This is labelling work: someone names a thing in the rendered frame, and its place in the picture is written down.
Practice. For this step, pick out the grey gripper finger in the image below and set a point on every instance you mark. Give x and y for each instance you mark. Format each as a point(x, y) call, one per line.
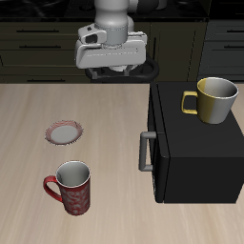
point(127, 71)
point(94, 73)

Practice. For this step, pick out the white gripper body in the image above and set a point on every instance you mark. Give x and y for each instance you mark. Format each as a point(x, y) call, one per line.
point(108, 55)

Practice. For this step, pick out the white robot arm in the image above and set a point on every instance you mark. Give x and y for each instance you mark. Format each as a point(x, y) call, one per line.
point(111, 22)

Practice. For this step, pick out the black microwave oven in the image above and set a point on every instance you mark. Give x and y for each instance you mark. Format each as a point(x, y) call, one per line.
point(197, 149)

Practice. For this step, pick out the small fluted red-rimmed dish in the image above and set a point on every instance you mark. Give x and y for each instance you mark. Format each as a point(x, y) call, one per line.
point(64, 132)

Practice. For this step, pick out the dark kitchen cupboards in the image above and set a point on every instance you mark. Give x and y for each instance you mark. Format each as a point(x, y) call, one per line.
point(190, 41)

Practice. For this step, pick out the yellow and white mug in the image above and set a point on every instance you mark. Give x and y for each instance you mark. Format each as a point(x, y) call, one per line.
point(213, 101)

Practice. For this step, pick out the red patterned mug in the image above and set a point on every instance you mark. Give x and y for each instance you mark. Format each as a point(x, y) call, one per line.
point(74, 190)

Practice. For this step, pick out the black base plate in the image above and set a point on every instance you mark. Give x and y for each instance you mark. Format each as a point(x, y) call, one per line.
point(146, 71)

